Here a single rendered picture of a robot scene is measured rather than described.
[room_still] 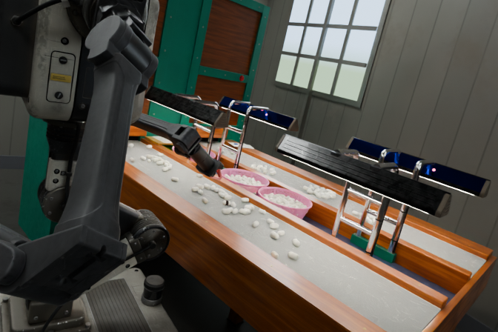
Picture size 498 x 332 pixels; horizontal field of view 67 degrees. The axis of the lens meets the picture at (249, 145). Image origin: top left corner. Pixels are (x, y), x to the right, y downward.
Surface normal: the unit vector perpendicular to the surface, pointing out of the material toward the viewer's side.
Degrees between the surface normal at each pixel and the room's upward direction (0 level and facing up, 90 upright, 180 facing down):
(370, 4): 90
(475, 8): 90
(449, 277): 90
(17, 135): 90
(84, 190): 54
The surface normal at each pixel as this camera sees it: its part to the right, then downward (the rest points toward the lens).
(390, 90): -0.80, -0.06
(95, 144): -0.39, -0.52
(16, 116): 0.55, 0.29
